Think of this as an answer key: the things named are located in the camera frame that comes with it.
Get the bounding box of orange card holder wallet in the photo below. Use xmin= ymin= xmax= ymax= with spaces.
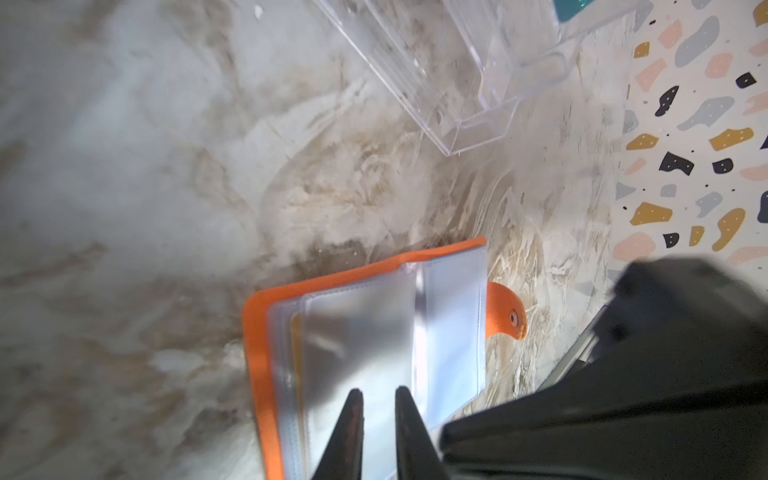
xmin=243 ymin=238 xmax=528 ymax=479

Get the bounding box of teal VIP card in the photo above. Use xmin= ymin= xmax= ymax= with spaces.
xmin=553 ymin=0 xmax=593 ymax=23

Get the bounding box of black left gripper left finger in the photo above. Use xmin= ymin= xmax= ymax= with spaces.
xmin=312 ymin=388 xmax=364 ymax=480

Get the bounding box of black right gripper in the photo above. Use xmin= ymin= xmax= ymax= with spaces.
xmin=440 ymin=258 xmax=767 ymax=479

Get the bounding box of clear acrylic card display stand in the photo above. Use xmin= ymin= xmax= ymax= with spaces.
xmin=317 ymin=0 xmax=641 ymax=156

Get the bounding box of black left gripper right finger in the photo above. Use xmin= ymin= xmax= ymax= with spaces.
xmin=395 ymin=386 xmax=449 ymax=480

